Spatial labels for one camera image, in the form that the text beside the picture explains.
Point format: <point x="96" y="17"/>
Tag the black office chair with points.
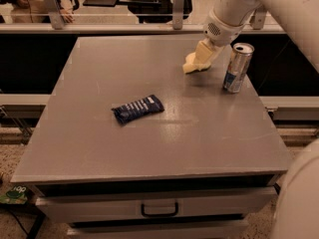
<point x="155" y="11"/>

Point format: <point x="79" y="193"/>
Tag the person sitting behind glass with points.
<point x="35" y="11"/>

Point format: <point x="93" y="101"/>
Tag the metal glass post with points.
<point x="258" y="17"/>
<point x="55" y="16"/>
<point x="177" y="14"/>

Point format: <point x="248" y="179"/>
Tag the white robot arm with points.
<point x="297" y="209"/>

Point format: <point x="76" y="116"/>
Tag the dark blue snack packet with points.
<point x="138" y="109"/>

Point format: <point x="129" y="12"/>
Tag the black drawer handle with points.
<point x="159" y="211"/>

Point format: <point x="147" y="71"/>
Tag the left metal glass post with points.
<point x="55" y="16"/>

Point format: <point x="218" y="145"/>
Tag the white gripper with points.
<point x="219" y="33"/>

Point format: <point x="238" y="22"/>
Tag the lower grey cabinet drawer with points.
<point x="219" y="229"/>

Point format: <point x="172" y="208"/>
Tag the silver blue redbull can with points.
<point x="239" y="62"/>

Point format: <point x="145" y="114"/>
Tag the grey cabinet drawer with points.
<point x="219" y="229"/>
<point x="90" y="208"/>

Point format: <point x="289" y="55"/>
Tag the right metal glass post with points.
<point x="258" y="17"/>

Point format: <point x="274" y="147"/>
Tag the middle metal glass post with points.
<point x="177" y="14"/>

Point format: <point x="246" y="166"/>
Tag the yellow sponge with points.
<point x="191" y="66"/>

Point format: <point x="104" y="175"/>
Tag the green packet on floor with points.
<point x="16" y="195"/>

